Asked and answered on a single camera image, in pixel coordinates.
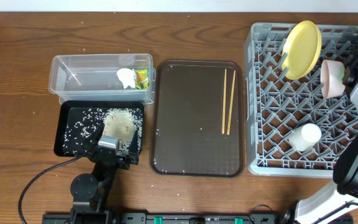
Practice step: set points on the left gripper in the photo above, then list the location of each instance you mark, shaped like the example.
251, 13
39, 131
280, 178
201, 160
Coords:
111, 157

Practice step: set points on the rice food scraps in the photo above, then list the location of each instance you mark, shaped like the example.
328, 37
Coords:
82, 122

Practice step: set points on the white napkin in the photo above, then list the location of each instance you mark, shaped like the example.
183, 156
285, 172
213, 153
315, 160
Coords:
127, 77

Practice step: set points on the green snack wrapper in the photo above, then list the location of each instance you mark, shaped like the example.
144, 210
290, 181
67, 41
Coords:
142, 80

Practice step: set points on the wooden chopstick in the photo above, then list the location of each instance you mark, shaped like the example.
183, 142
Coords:
231, 103
224, 101

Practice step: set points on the white cup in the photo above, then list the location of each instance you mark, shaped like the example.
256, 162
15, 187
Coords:
305, 137

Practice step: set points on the yellow plate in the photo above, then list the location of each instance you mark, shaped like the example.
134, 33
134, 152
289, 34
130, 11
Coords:
302, 47

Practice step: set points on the pink bowl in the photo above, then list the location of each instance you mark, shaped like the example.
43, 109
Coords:
332, 73

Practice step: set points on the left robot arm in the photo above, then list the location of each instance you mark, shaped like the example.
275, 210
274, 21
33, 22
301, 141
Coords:
90, 191

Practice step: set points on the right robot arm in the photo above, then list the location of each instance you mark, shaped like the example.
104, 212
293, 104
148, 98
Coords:
340, 195

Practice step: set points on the black food waste tray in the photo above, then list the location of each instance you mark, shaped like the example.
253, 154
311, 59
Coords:
66, 106

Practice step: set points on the clear plastic waste bin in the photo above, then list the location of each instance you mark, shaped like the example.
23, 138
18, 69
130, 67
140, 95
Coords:
93, 77

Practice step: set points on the grey dishwasher rack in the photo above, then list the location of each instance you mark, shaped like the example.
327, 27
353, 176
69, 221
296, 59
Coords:
277, 106

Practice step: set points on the dark brown serving tray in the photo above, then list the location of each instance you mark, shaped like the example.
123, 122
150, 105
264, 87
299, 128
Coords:
187, 134

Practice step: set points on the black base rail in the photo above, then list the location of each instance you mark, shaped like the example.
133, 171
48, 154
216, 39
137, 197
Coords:
261, 214

